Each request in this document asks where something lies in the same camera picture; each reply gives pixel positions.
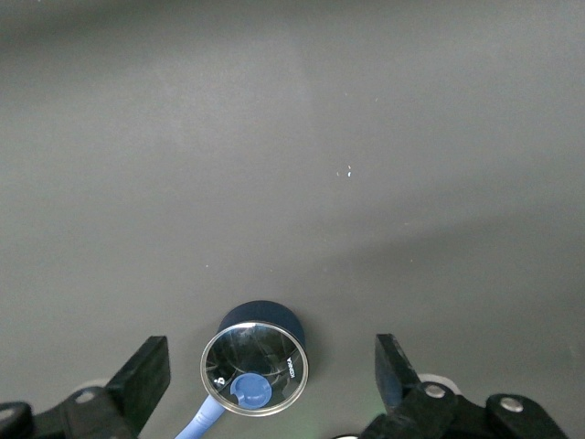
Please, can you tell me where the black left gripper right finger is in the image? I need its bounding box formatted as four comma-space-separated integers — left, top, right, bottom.
360, 333, 570, 439

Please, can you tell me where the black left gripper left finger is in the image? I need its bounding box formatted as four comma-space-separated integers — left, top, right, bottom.
0, 336, 171, 439

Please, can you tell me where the glass lid with blue knob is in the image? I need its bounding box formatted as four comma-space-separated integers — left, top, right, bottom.
199, 321, 310, 417

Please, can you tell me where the dark blue saucepan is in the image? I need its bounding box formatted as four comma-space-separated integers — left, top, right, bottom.
173, 299, 311, 439

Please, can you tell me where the dark grey table mat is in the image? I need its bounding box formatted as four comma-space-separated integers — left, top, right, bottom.
0, 0, 585, 439

